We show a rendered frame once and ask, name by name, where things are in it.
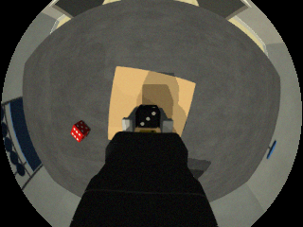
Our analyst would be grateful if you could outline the black die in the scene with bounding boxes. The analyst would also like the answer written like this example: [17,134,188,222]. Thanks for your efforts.
[137,105,159,129]

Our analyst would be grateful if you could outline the red die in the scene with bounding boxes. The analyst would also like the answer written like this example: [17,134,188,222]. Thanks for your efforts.
[70,121,90,142]

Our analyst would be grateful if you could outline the tan square mat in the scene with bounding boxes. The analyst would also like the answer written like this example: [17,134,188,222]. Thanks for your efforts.
[108,66,195,140]

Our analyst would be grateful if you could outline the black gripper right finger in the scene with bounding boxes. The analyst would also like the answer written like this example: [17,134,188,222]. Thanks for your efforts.
[158,108,173,132]

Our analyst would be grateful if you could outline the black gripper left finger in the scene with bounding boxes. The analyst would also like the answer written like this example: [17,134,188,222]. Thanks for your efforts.
[122,107,138,131]

